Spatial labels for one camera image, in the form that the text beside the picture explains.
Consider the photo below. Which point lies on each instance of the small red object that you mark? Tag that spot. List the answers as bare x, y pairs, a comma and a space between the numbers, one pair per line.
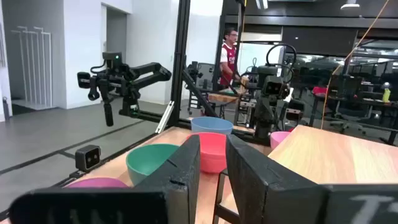
320, 90

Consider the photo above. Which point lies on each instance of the yellow-green bottle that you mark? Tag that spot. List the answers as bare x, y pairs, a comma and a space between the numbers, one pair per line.
386, 96

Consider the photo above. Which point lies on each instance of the pink plastic bowl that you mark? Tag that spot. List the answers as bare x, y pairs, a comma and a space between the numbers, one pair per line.
276, 138

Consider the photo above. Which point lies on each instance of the purple plastic bowl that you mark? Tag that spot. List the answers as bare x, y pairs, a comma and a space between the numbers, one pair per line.
98, 183

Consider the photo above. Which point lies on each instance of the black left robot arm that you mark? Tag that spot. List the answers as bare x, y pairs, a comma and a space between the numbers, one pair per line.
149, 73

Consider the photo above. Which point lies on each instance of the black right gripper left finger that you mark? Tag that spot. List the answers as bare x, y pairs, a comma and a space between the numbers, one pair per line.
180, 186

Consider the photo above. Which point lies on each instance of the background wooden table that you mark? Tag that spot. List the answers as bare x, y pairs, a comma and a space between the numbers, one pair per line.
220, 98

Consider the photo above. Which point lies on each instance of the black table-level camera box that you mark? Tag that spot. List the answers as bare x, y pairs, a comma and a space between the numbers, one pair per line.
88, 158

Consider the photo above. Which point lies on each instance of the dark office desk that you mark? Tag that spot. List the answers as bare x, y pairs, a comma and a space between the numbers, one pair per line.
373, 104

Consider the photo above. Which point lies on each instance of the red plastic bowl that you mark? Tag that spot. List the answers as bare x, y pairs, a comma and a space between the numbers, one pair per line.
213, 152

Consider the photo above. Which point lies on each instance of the teal green plastic bowl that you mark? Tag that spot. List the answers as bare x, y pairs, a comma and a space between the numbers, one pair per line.
146, 161

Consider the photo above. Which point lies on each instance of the person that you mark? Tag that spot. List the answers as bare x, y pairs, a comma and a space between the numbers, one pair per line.
228, 59

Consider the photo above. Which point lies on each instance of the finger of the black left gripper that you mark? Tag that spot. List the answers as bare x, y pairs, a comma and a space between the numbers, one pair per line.
111, 112
106, 112

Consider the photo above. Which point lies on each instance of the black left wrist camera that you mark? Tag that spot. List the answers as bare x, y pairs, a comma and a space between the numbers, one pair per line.
112, 60

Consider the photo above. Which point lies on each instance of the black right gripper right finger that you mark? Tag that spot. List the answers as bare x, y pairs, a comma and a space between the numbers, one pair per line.
264, 193

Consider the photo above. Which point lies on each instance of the white metal rack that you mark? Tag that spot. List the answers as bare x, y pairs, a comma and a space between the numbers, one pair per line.
31, 104

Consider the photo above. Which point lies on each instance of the silver aluminium bracket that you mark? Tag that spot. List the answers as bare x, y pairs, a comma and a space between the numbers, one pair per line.
164, 116

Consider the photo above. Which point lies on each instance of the black vertical frame post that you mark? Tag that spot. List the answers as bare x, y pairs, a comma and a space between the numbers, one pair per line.
180, 62

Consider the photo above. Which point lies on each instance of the white ceiling lamp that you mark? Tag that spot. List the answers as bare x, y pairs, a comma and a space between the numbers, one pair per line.
349, 6

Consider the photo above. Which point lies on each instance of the blue plastic bowl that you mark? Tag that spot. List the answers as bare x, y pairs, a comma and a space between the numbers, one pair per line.
211, 124

